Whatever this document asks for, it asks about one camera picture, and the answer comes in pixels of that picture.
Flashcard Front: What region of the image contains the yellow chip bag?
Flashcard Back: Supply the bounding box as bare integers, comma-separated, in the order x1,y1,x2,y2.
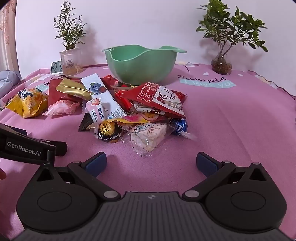
5,87,49,118

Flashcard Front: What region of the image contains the pink floral curtain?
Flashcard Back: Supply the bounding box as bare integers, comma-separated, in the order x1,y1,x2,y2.
0,0,20,72

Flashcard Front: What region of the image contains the white blueberry bar packet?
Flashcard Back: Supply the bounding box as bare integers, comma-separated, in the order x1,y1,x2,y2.
80,73,127,118

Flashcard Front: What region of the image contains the gold beige snack packet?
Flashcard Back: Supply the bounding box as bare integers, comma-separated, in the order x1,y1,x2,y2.
56,78,92,101

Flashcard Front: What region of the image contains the large dark red packet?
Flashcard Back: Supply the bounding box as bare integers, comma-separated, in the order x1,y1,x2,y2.
47,79,86,108

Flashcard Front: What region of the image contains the pink printed tablecloth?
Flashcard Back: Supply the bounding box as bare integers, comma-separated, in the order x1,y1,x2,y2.
0,62,296,241

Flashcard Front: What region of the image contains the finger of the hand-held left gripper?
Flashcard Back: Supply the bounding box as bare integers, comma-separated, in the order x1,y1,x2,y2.
38,138,68,156
0,124,28,136

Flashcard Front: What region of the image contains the glossy red bar packet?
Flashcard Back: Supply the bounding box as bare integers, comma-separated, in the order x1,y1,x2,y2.
114,89,137,115

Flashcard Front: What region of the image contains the green plastic bowl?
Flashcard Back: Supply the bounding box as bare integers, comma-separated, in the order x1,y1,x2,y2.
102,45,187,86

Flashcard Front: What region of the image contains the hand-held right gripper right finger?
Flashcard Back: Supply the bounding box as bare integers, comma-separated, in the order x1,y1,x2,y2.
182,152,271,201

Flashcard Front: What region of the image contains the small-leaf plant in clear cup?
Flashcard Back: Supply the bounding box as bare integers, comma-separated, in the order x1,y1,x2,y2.
54,0,88,76

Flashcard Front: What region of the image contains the blue grey cloth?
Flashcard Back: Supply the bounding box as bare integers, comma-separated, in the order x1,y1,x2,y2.
0,70,22,99

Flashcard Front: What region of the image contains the gold black chocolate ball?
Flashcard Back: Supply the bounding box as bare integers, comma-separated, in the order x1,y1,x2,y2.
94,120,123,144

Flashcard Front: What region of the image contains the nougat in clear wrapper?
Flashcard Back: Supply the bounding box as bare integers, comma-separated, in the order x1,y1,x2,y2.
120,122,171,156

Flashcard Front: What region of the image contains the small strawberry candy packet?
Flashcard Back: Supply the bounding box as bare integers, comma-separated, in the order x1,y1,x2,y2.
85,98,107,121

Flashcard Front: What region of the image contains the yellow pink fruit packet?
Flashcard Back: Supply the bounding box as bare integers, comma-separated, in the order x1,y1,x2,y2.
114,113,168,125

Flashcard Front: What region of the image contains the white digital clock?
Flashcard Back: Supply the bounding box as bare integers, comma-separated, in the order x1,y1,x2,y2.
50,61,64,75

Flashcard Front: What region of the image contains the red white patterned packet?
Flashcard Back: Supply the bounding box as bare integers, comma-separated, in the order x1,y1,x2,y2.
131,102,169,116

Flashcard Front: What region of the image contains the blue wrapped chocolate ball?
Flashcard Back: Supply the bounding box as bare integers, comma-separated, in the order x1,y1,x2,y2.
169,118,197,140

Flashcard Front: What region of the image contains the black wedge chocolate packet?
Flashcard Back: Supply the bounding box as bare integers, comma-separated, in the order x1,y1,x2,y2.
78,113,97,132

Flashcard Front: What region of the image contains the leafy plant in glass vase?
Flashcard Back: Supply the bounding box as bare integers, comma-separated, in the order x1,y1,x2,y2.
196,0,269,75

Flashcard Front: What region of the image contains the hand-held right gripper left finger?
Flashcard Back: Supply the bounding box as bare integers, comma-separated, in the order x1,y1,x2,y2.
32,152,121,201

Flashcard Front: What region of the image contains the red flower print packet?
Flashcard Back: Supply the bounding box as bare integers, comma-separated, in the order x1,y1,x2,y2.
118,82,187,118

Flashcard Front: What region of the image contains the maroon snack packet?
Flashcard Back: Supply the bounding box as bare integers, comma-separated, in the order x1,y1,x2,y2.
101,75,123,93

